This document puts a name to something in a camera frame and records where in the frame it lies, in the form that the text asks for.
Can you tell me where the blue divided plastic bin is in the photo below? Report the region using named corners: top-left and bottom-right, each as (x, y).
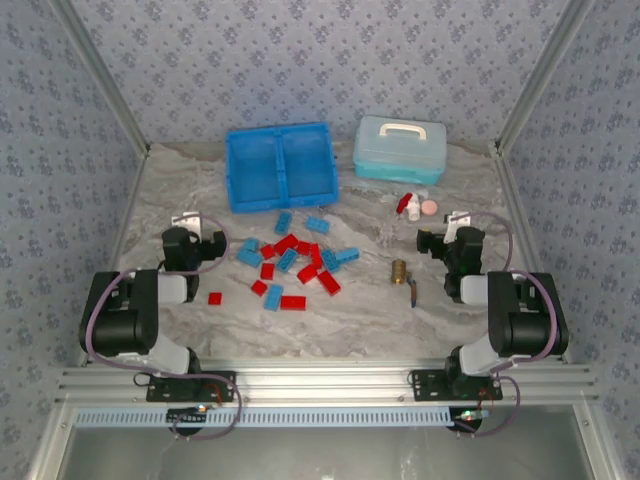
top-left (224, 121), bottom-right (341, 215)

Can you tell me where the small adapter board with led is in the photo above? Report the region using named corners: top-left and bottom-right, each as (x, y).
top-left (449, 407), bottom-right (489, 434)
top-left (167, 407), bottom-right (209, 432)

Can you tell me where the grey metal lower shelf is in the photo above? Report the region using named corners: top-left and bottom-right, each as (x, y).
top-left (49, 404), bottom-right (601, 480)

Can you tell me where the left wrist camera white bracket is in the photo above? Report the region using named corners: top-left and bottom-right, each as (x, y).
top-left (172, 212), bottom-right (202, 236)

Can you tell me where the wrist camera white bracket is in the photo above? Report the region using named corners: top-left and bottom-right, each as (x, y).
top-left (172, 212), bottom-right (202, 236)
top-left (446, 210), bottom-right (474, 236)

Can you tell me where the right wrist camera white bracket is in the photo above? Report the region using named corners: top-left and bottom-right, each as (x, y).
top-left (446, 210), bottom-right (474, 236)

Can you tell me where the brass valve blue handle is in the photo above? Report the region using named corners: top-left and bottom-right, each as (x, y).
top-left (389, 258), bottom-right (421, 309)

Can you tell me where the aluminium side rail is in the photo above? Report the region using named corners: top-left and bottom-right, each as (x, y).
top-left (492, 142), bottom-right (574, 364)
top-left (77, 144), bottom-right (151, 369)

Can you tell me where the light blue case white handle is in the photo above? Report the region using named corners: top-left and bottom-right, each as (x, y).
top-left (352, 115), bottom-right (448, 186)

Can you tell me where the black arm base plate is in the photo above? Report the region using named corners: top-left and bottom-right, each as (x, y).
top-left (409, 368), bottom-right (504, 404)
top-left (145, 369), bottom-right (238, 404)

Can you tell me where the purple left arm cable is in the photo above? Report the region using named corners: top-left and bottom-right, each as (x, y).
top-left (82, 215), bottom-right (245, 442)

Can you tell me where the wide aluminium mounting rail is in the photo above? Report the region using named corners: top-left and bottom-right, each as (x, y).
top-left (54, 357), bottom-right (601, 407)

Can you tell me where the aluminium corner post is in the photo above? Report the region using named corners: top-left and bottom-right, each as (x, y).
top-left (493, 0), bottom-right (599, 156)
top-left (49, 0), bottom-right (151, 156)

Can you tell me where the light blue slotted cable duct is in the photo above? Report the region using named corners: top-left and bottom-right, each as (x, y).
top-left (73, 407), bottom-right (457, 429)

